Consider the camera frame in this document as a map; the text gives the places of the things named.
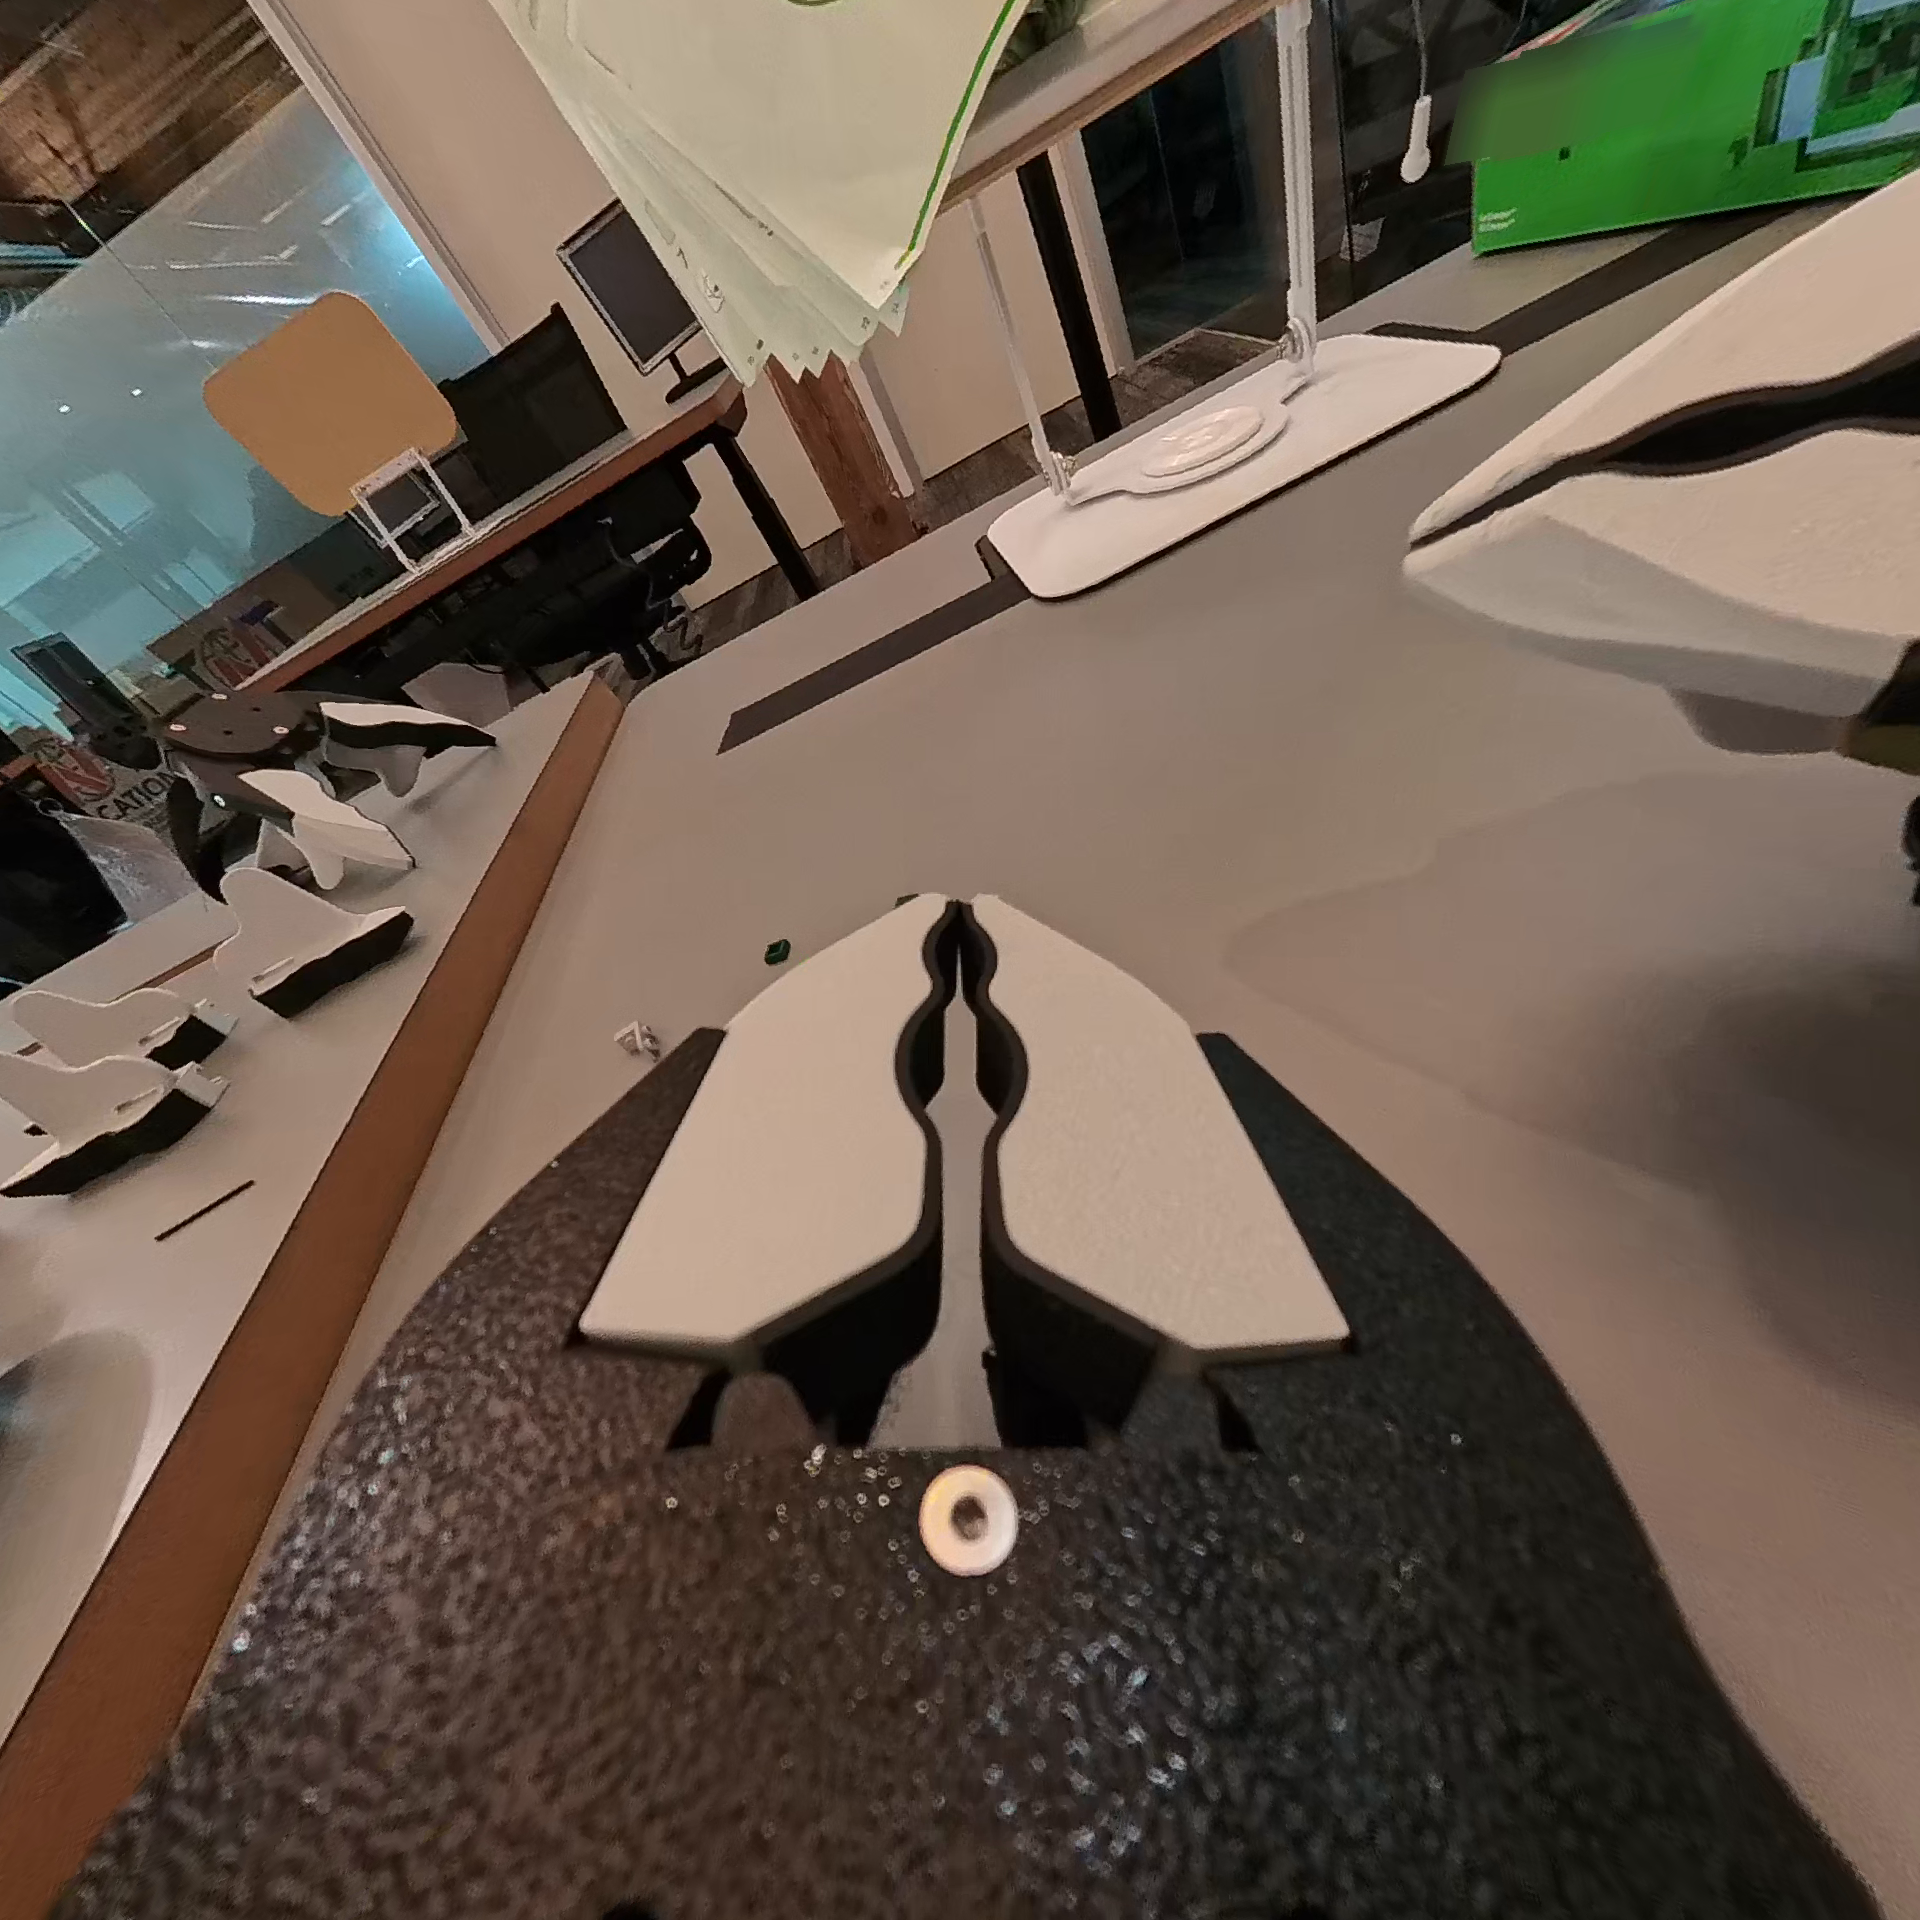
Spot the empty wooden book stand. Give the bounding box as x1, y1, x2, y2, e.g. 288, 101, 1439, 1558
200, 287, 480, 576

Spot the white base book stand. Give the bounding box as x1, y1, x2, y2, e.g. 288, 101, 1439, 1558
942, 0, 1503, 600

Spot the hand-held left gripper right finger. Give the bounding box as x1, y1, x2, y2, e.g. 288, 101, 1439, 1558
959, 895, 1352, 1448

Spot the brown edged side table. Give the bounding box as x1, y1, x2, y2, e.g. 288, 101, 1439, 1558
0, 668, 629, 1862

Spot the wooden top background desk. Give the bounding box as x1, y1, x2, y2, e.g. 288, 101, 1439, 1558
240, 368, 817, 699

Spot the wooden post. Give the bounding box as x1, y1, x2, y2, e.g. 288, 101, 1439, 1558
760, 348, 927, 568

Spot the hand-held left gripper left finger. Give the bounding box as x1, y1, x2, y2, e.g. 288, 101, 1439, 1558
576, 895, 969, 1443

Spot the red white printed sign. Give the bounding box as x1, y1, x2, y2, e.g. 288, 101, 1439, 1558
193, 607, 296, 693
58, 731, 185, 829

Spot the black wheeled office chair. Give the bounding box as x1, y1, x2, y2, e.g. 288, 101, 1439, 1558
433, 300, 712, 683

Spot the thin cord with white tip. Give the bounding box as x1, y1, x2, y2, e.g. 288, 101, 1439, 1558
1399, 0, 1444, 184

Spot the black round plate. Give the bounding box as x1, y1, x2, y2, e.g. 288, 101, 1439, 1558
162, 688, 329, 770

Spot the green toy box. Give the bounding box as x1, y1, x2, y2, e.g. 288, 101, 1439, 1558
1469, 0, 1920, 261

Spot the brick instruction booklet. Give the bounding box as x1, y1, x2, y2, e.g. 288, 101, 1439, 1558
487, 0, 1038, 395

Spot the black desk leg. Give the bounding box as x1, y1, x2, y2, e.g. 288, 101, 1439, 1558
1016, 150, 1124, 442

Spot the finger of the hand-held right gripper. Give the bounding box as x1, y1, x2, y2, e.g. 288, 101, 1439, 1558
1399, 358, 1920, 724
1407, 191, 1920, 544

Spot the small dark monitor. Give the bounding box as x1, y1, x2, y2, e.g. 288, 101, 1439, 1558
556, 198, 725, 405

